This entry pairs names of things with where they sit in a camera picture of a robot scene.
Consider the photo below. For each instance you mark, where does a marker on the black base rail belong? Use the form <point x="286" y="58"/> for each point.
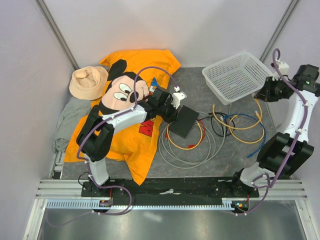
<point x="185" y="191"/>

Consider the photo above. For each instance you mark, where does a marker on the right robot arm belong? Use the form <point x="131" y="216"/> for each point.
<point x="289" y="148"/>

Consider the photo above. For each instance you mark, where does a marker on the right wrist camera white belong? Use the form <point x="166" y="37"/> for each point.
<point x="283" y="68"/>

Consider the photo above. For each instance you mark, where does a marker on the orange Mickey Mouse shirt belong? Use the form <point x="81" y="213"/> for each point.
<point x="142" y="71"/>

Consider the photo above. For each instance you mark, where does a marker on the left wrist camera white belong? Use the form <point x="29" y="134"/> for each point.
<point x="177" y="97"/>

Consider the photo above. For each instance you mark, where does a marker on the black network switch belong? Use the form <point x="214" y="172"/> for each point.
<point x="185" y="120"/>

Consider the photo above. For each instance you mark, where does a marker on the peach bucket hat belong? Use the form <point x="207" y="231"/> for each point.
<point x="88" y="83"/>

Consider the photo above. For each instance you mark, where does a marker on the white plastic basket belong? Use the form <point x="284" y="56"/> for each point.
<point x="236" y="77"/>

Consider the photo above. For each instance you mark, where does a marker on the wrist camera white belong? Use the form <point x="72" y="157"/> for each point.
<point x="177" y="97"/>
<point x="283" y="68"/>

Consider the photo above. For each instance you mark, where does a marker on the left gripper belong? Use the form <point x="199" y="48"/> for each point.
<point x="173" y="116"/>

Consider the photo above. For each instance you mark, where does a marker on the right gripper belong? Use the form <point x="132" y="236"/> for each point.
<point x="265" y="93"/>

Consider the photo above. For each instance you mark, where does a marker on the grey cloth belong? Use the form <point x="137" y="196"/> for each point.
<point x="70" y="116"/>

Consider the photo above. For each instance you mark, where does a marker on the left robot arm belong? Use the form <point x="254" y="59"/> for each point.
<point x="95" y="137"/>

